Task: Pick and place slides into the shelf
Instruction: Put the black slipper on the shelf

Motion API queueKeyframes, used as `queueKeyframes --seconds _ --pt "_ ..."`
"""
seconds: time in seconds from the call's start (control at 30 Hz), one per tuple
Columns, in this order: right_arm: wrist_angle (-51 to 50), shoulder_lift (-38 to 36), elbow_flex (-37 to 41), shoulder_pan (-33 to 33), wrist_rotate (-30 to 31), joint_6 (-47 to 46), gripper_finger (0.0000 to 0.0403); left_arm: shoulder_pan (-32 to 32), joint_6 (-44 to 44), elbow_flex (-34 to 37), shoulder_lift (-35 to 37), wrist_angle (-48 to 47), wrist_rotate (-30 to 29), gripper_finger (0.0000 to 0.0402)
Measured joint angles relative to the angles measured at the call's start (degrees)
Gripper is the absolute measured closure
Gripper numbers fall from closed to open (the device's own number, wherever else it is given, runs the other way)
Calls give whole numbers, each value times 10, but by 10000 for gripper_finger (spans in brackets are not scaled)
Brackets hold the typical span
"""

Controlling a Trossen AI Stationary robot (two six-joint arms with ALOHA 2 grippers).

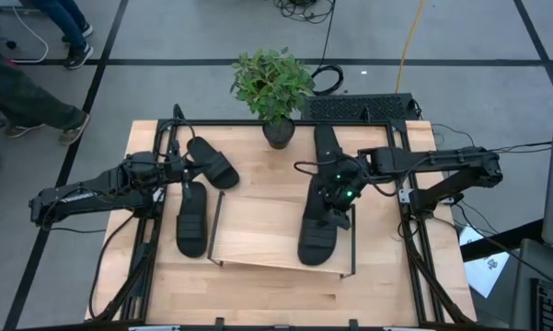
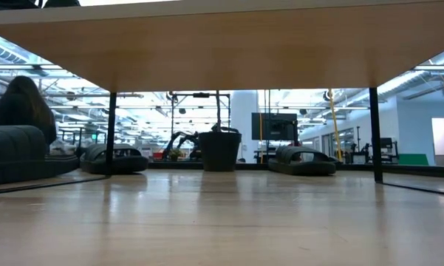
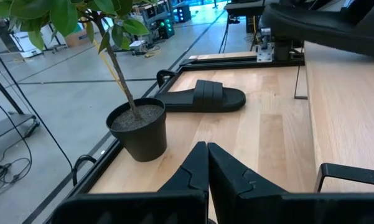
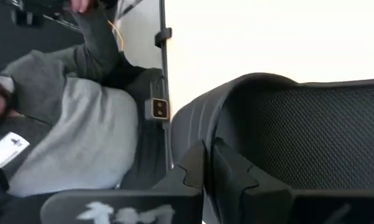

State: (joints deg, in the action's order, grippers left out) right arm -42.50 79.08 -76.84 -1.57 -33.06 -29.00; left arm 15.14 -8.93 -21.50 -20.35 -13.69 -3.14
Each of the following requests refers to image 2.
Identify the black aluminium table frame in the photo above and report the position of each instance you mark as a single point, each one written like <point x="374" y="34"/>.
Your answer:
<point x="251" y="166"/>

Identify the wooden shelf black metal frame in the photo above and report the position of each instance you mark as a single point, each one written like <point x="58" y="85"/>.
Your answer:
<point x="244" y="48"/>

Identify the green board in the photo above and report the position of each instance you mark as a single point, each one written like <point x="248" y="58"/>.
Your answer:
<point x="413" y="159"/>

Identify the person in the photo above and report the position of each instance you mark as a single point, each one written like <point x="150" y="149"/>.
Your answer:
<point x="22" y="103"/>

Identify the green plant in black pot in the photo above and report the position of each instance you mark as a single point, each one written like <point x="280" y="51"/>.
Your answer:
<point x="219" y="151"/>

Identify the black monitor on stand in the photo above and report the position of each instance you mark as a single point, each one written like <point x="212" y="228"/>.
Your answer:
<point x="277" y="127"/>

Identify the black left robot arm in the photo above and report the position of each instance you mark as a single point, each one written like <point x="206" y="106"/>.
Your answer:
<point x="61" y="3"/>

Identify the workstation with black monitor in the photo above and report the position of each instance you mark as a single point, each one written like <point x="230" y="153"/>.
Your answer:
<point x="386" y="143"/>

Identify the black metal rig frame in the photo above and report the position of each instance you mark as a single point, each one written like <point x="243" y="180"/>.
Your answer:
<point x="201" y="95"/>

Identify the black rubber slide sandal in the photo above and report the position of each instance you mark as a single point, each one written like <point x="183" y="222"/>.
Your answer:
<point x="303" y="168"/>
<point x="133" y="164"/>
<point x="14" y="144"/>

